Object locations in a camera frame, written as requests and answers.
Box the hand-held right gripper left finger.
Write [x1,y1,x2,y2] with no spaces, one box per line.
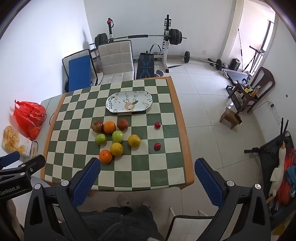
[24,158,101,241]

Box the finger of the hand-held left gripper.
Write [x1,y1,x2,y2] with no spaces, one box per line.
[0,154,46,179]
[0,151,21,169]

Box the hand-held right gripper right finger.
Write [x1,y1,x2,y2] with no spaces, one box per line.
[194,158,271,241]

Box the bright orange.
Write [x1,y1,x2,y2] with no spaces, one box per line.
[103,121,116,134]
[99,150,113,164]

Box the yellow orange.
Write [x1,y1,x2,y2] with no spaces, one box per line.
[128,134,141,147]
[110,142,124,156]

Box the large green apple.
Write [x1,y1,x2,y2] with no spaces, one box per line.
[112,130,124,143]

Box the red apple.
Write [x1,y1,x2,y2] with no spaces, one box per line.
[92,120,104,133]

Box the dark red orange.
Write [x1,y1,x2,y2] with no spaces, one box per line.
[117,119,129,131]

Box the floral oval plate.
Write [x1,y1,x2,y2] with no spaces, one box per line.
[106,91,153,113]

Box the clear bag of chips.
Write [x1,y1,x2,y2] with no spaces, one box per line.
[2,126,37,157]

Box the grey fuzzy slipper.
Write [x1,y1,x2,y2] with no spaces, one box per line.
[140,195,154,207]
[117,193,133,207]

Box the white black-edged chair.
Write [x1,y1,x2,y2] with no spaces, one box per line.
[165,205,218,241]

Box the red plastic bag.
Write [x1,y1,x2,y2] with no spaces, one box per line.
[13,100,46,140]

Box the green white checkered tablecloth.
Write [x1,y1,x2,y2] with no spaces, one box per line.
[40,76,196,192]

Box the person's dark fleece clothing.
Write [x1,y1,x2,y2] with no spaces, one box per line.
[79,205,162,241]

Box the small wooden stool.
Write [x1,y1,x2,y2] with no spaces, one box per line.
[219,107,242,130]

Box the white plush goose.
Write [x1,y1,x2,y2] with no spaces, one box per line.
[269,141,288,200]

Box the orange net bundle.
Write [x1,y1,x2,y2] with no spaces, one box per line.
[277,148,296,205]

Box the black plastic crate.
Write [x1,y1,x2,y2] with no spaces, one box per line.
[226,85,245,109]

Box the blue black-edged folding chair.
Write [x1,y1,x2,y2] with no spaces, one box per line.
[62,49,99,93]

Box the grey treadmill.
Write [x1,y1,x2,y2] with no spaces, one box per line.
[222,68,251,85]

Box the dark wooden chair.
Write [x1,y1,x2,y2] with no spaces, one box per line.
[228,67,275,115]

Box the black speaker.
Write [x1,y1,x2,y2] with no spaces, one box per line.
[231,58,242,71]

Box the long barbell with small plates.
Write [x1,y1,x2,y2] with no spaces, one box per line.
[184,51,223,70]

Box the beige padded chair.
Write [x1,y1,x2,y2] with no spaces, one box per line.
[97,40,136,86]

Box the black blue weight bench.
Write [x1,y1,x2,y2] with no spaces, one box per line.
[136,44,162,80]

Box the white barbell rack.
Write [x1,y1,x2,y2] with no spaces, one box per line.
[106,14,183,73]

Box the black tripod stand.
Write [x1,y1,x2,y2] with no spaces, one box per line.
[243,46,265,72]

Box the barbell with black plates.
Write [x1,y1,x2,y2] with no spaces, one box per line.
[90,28,187,47]

